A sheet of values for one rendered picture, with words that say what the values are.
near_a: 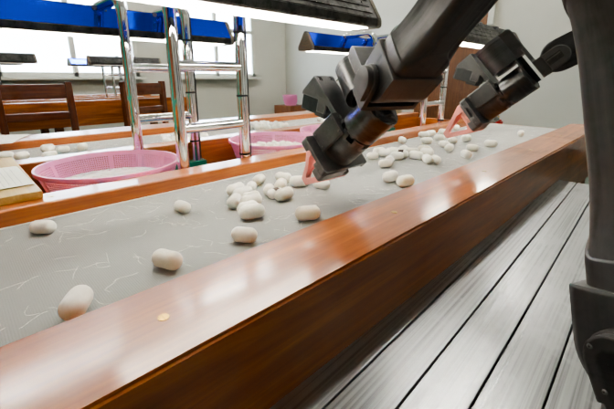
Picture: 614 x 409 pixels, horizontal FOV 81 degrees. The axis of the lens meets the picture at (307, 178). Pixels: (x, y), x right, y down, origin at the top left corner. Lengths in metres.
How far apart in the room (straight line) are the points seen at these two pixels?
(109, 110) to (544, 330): 3.17
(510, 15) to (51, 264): 5.28
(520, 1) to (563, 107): 1.36
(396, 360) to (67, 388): 0.28
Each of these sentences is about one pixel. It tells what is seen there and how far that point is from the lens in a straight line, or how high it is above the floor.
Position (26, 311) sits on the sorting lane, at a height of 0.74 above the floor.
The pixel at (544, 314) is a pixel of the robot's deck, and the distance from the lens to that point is 0.53.
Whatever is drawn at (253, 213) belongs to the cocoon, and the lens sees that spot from 0.52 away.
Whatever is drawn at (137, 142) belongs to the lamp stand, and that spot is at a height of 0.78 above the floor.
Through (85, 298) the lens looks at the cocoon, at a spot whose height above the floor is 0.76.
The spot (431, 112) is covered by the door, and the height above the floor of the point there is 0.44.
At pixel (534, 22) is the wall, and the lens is 5.33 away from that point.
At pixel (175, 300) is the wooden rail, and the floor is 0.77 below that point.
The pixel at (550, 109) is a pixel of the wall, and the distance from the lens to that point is 5.25.
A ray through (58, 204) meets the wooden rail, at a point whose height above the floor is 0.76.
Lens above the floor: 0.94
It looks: 16 degrees down
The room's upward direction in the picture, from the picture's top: straight up
